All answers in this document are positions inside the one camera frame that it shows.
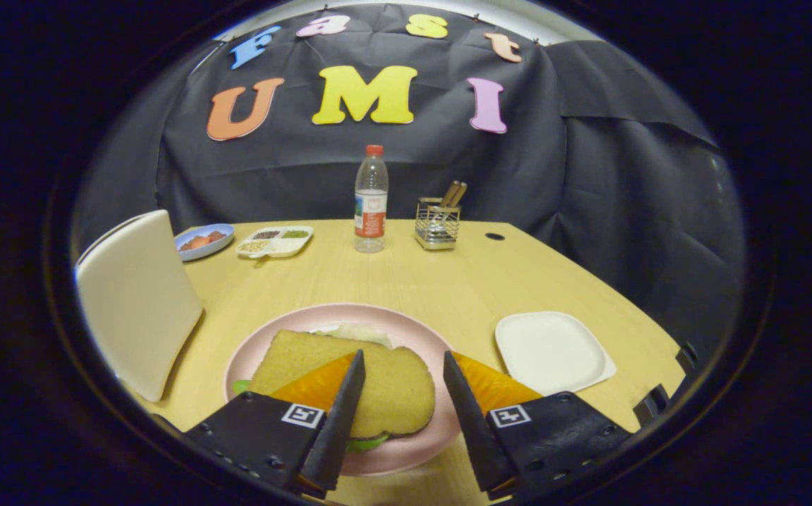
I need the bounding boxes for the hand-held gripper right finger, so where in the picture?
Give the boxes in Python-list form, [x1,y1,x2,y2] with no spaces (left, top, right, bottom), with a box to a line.
[443,350,633,501]

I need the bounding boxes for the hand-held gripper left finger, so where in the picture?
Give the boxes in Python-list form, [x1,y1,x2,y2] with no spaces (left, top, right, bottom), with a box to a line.
[181,349,367,500]

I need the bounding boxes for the green lettuce leaf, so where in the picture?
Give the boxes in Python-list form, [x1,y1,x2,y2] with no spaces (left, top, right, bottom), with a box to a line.
[232,323,394,454]

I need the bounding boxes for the brown bread slice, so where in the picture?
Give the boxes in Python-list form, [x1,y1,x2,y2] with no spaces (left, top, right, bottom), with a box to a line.
[249,329,437,440]

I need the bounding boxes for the white square plate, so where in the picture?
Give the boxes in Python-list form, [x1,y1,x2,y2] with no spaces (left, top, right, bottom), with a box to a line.
[495,311,617,396]

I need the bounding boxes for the pink round plate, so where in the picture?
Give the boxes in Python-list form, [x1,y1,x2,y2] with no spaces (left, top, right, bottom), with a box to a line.
[223,302,464,477]

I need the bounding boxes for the white divided tray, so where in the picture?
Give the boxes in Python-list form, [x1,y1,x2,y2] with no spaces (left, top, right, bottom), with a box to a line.
[235,225,314,259]

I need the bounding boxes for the blue plate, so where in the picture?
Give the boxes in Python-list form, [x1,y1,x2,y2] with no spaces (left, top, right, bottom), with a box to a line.
[174,223,236,262]

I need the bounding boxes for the clear water bottle red cap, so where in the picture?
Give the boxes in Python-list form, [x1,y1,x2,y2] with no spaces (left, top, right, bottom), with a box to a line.
[354,144,389,254]

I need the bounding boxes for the red food slices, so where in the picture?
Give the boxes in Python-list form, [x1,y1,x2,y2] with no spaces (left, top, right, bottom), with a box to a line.
[180,232,228,252]

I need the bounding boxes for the white toaster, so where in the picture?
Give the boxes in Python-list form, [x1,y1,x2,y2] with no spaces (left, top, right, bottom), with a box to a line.
[74,209,204,403]

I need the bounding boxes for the black backdrop cloth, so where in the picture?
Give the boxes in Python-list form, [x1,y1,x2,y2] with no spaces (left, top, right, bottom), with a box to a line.
[72,4,747,366]

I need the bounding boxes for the metal wire utensil holder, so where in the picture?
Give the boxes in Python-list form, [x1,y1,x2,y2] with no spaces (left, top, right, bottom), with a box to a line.
[414,197,461,252]

